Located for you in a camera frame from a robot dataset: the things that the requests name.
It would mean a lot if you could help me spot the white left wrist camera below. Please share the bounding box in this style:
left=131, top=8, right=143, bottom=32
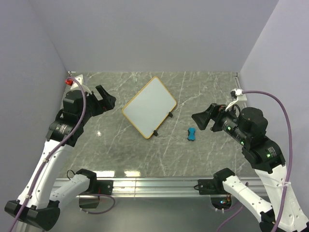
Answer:
left=65, top=74, right=92, bottom=95

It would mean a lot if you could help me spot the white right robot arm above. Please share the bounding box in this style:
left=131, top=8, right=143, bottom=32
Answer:
left=192, top=103, right=309, bottom=232

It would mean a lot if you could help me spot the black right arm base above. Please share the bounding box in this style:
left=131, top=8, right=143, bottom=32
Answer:
left=194, top=179, right=228, bottom=195

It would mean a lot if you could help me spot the yellow framed whiteboard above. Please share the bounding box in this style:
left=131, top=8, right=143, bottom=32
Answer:
left=122, top=77, right=177, bottom=139

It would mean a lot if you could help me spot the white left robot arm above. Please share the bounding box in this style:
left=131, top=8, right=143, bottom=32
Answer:
left=4, top=85, right=116, bottom=231

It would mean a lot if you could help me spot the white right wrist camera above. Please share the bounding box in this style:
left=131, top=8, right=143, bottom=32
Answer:
left=225, top=88, right=247, bottom=111

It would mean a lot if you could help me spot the blue whiteboard eraser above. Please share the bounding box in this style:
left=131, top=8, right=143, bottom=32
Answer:
left=187, top=127, right=196, bottom=141

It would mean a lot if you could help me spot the aluminium right side rail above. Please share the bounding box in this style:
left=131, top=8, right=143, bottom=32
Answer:
left=233, top=72, right=247, bottom=108

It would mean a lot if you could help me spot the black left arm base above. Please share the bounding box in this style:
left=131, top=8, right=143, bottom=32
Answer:
left=83, top=179, right=113, bottom=195

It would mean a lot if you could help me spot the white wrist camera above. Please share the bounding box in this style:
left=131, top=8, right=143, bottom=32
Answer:
left=225, top=88, right=247, bottom=111
left=65, top=74, right=92, bottom=95

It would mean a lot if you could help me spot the aluminium front mounting rail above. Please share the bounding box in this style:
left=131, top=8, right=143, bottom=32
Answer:
left=52, top=176, right=266, bottom=199

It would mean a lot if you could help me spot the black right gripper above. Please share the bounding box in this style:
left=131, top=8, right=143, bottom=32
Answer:
left=191, top=101, right=248, bottom=144

